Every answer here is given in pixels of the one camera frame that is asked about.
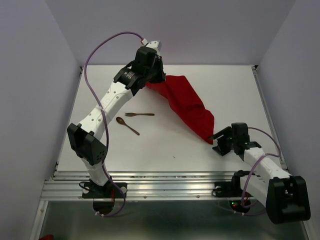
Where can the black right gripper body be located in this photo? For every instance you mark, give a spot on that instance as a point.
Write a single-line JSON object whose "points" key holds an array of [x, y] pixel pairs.
{"points": [[226, 142]]}

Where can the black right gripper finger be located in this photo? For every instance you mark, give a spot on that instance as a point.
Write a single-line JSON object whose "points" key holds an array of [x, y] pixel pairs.
{"points": [[222, 149], [225, 133]]}

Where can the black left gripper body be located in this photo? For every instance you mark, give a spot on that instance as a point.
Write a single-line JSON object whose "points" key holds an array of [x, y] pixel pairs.
{"points": [[155, 74]]}

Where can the red cloth napkin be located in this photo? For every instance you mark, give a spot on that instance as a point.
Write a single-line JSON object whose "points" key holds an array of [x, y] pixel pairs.
{"points": [[185, 102]]}

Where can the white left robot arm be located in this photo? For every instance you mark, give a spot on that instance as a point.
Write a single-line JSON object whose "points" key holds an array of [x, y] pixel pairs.
{"points": [[85, 137]]}

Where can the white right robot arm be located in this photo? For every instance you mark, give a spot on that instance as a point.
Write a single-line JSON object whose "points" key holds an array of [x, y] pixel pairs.
{"points": [[284, 196]]}

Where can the dark wooden fork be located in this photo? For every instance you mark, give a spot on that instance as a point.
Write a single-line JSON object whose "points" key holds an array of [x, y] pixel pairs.
{"points": [[132, 114]]}

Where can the dark wooden spoon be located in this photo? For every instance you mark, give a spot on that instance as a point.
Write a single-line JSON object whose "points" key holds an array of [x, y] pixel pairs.
{"points": [[123, 123]]}

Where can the red object bottom left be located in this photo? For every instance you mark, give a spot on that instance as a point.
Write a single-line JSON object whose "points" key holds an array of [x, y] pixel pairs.
{"points": [[47, 237]]}

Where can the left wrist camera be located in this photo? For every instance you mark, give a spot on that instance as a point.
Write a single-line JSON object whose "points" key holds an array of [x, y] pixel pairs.
{"points": [[156, 45]]}

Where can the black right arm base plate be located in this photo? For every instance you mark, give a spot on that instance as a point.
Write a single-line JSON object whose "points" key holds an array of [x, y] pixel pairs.
{"points": [[229, 189]]}

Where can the aluminium right side rail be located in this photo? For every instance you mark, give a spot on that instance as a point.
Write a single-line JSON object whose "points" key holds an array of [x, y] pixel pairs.
{"points": [[261, 125]]}

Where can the aluminium rail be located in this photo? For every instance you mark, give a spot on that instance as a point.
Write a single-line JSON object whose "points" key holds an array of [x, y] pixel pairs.
{"points": [[261, 125], [66, 119]]}

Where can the aluminium left side rail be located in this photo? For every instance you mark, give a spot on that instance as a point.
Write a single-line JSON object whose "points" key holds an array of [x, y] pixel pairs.
{"points": [[66, 119]]}

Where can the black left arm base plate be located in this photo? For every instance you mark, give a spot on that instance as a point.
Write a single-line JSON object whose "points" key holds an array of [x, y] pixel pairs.
{"points": [[90, 190]]}

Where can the aluminium front rail frame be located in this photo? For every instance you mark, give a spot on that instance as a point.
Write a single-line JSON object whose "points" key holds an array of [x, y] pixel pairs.
{"points": [[142, 186]]}

